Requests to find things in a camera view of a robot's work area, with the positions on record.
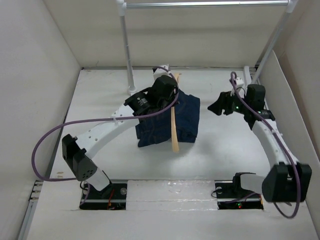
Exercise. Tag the beige plastic clothes hanger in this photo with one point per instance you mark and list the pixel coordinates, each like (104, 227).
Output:
(174, 137)

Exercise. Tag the metal clothes rack frame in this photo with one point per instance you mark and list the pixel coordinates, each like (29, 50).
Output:
(122, 6)

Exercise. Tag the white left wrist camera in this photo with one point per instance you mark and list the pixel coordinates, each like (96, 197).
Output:
(162, 70)

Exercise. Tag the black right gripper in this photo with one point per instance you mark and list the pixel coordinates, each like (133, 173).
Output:
(223, 102)

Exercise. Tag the dark blue denim trousers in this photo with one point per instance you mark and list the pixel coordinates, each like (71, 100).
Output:
(157, 129)

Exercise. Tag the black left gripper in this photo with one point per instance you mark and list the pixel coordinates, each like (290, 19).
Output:
(173, 96)

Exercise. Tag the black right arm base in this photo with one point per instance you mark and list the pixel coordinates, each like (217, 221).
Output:
(232, 197)

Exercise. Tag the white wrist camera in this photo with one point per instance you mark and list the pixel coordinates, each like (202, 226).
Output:
(162, 70)
(237, 86)

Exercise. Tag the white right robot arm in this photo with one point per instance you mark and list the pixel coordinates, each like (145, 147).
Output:
(288, 179)

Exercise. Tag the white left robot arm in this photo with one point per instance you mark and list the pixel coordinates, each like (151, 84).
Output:
(79, 151)

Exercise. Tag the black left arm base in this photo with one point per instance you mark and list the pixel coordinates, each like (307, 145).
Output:
(115, 200)

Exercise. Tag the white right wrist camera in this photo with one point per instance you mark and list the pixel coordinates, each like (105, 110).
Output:
(237, 86)

